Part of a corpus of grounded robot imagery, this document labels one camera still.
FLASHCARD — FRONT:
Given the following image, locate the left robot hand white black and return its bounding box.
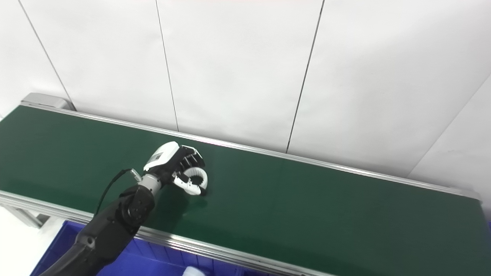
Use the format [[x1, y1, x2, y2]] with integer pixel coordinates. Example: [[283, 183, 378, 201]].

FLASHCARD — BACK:
[[143, 141, 206, 196]]

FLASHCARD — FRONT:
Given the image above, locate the green conveyor belt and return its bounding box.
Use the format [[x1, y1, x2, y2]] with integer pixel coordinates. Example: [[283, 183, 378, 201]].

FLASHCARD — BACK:
[[0, 101, 491, 276], [0, 105, 491, 276]]

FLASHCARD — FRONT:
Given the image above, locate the blue bin with white parts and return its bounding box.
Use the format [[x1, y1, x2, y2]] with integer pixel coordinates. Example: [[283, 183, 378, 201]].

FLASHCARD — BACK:
[[30, 220, 246, 276]]

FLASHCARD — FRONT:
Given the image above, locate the grey conveyor end cover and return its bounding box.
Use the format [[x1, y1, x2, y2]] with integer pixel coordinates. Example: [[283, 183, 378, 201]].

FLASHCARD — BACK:
[[20, 92, 76, 112]]

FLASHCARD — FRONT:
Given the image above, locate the aluminium conveyor support leg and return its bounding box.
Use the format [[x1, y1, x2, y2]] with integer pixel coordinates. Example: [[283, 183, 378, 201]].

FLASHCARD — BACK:
[[0, 204, 51, 229]]

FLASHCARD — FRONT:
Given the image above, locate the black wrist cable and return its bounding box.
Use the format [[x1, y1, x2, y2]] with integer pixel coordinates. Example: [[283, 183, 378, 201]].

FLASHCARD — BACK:
[[95, 168, 143, 216]]

